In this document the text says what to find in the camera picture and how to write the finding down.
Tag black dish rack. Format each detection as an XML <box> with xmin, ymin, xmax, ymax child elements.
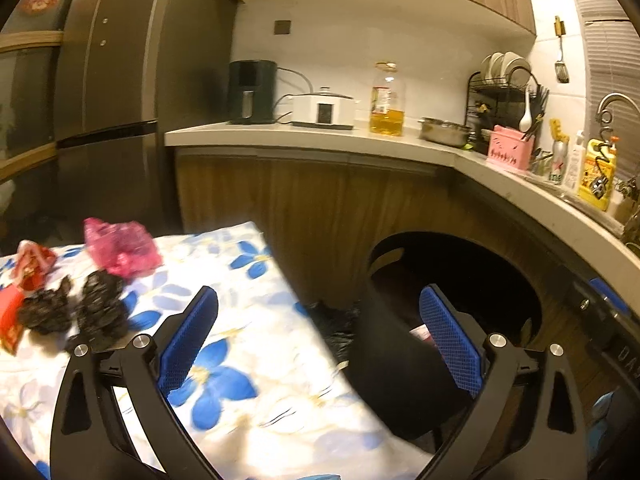
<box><xmin>467</xmin><ymin>67</ymin><xmax>548</xmax><ymax>156</ymax></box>

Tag cooking oil bottle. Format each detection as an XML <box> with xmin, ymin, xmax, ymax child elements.
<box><xmin>370</xmin><ymin>62</ymin><xmax>405</xmax><ymax>137</ymax></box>

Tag yellow detergent bottle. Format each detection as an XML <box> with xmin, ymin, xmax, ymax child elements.
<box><xmin>579</xmin><ymin>137</ymin><xmax>618</xmax><ymax>211</ymax></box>

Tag white ladle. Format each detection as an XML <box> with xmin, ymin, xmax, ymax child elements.
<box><xmin>519</xmin><ymin>85</ymin><xmax>533</xmax><ymax>132</ymax></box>

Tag pink plastic bag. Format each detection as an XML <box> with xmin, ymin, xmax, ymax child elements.
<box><xmin>84</xmin><ymin>217</ymin><xmax>163</xmax><ymax>278</ymax></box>

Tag black garbage bag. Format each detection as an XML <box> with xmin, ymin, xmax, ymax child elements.
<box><xmin>307</xmin><ymin>300</ymin><xmax>363</xmax><ymax>366</ymax></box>

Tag black trash bin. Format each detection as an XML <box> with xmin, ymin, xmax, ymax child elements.
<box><xmin>350</xmin><ymin>232</ymin><xmax>543</xmax><ymax>441</ymax></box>

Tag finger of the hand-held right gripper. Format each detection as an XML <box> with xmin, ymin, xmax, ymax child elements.
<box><xmin>565</xmin><ymin>276</ymin><xmax>640</xmax><ymax>343</ymax></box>

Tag black air fryer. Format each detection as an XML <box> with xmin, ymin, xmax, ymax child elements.
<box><xmin>228</xmin><ymin>60</ymin><xmax>277</xmax><ymax>125</ymax></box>

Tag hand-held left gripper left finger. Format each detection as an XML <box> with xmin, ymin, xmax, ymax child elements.
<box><xmin>50</xmin><ymin>285</ymin><xmax>226</xmax><ymax>480</ymax></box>

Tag wooden glass door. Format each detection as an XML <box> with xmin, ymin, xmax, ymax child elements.
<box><xmin>0</xmin><ymin>0</ymin><xmax>66</xmax><ymax>211</ymax></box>

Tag steel basin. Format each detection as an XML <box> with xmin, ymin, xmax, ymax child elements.
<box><xmin>419</xmin><ymin>117</ymin><xmax>473</xmax><ymax>148</ymax></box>

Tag hanging metal spatula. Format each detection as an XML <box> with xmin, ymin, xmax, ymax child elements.
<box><xmin>554</xmin><ymin>16</ymin><xmax>570</xmax><ymax>84</ymax></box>

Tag floral blanket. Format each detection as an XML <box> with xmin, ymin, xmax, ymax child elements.
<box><xmin>0</xmin><ymin>220</ymin><xmax>436</xmax><ymax>480</ymax></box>

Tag red white crinkled plastic bag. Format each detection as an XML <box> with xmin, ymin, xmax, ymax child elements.
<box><xmin>12</xmin><ymin>240</ymin><xmax>58</xmax><ymax>291</ymax></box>

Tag wooden lower cabinets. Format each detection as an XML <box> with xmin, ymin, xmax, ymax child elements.
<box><xmin>175</xmin><ymin>147</ymin><xmax>640</xmax><ymax>411</ymax></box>

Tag pink utensil holder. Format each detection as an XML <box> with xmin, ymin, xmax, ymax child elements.
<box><xmin>487</xmin><ymin>125</ymin><xmax>532</xmax><ymax>171</ymax></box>

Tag red tissue pack wrapper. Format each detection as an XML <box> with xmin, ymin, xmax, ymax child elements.
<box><xmin>0</xmin><ymin>287</ymin><xmax>26</xmax><ymax>356</ymax></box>

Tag white electric cooker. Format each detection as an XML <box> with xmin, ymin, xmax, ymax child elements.
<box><xmin>291</xmin><ymin>87</ymin><xmax>357</xmax><ymax>130</ymax></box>

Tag steel faucet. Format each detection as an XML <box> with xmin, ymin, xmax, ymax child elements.
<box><xmin>596</xmin><ymin>92</ymin><xmax>640</xmax><ymax>211</ymax></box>

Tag white plate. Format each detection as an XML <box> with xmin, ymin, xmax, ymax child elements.
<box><xmin>481</xmin><ymin>52</ymin><xmax>506</xmax><ymax>83</ymax></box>
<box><xmin>502</xmin><ymin>51</ymin><xmax>532</xmax><ymax>86</ymax></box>

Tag black crumpled plastic bag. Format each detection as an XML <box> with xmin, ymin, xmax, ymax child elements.
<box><xmin>75</xmin><ymin>270</ymin><xmax>131</xmax><ymax>352</ymax></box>
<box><xmin>17</xmin><ymin>277</ymin><xmax>73</xmax><ymax>336</ymax></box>

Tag black power cable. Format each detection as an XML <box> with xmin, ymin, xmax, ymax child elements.
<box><xmin>272</xmin><ymin>67</ymin><xmax>313</xmax><ymax>123</ymax></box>

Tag grey refrigerator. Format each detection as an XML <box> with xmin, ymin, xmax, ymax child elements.
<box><xmin>52</xmin><ymin>0</ymin><xmax>238</xmax><ymax>231</ymax></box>

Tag beer can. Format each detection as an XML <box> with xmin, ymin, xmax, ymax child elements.
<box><xmin>549</xmin><ymin>140</ymin><xmax>571</xmax><ymax>186</ymax></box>

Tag white pump bottle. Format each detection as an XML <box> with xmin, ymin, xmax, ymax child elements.
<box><xmin>562</xmin><ymin>131</ymin><xmax>586</xmax><ymax>193</ymax></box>

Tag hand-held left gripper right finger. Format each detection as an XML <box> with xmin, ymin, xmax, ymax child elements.
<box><xmin>415</xmin><ymin>284</ymin><xmax>588</xmax><ymax>480</ymax></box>

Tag window blinds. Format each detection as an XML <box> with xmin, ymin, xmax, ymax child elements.
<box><xmin>565</xmin><ymin>0</ymin><xmax>640</xmax><ymax>181</ymax></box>

